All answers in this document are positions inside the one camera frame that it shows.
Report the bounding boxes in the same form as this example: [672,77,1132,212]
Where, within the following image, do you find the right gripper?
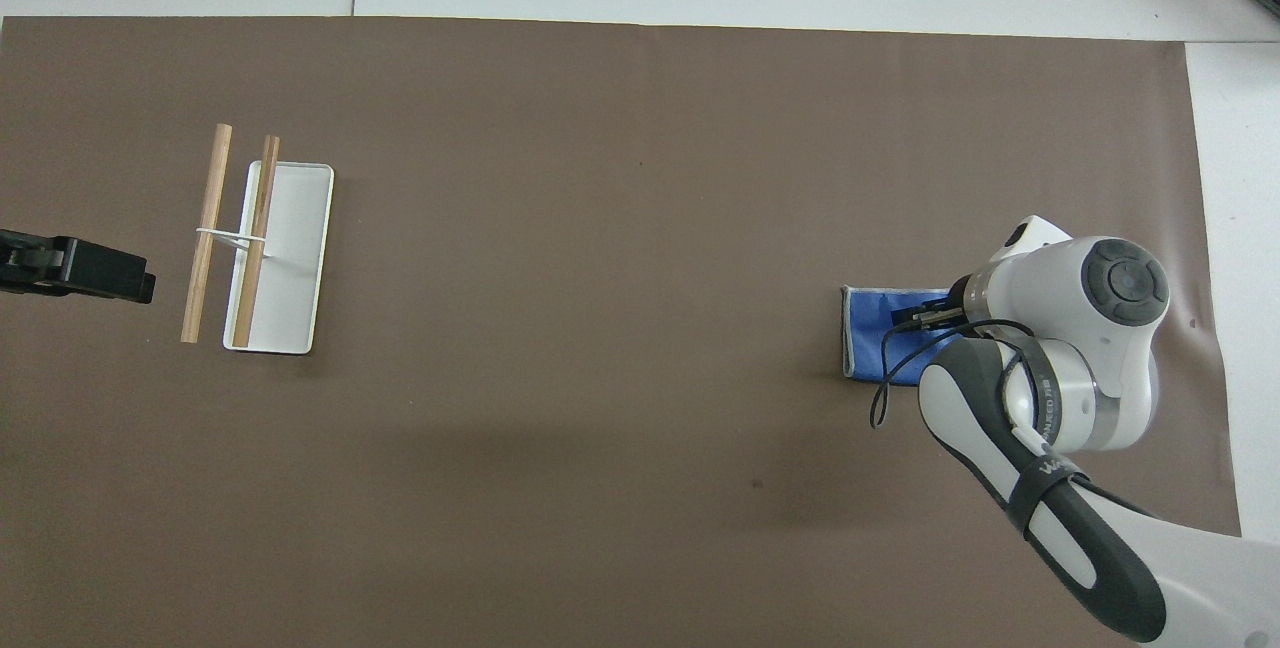
[926,276,973,333]

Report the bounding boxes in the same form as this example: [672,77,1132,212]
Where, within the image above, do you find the black cable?
[868,313,1041,432]

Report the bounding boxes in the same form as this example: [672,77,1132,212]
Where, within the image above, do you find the white rack with wooden bars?
[180,123,336,357]

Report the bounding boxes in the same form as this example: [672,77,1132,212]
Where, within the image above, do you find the blue towel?
[841,285,967,388]

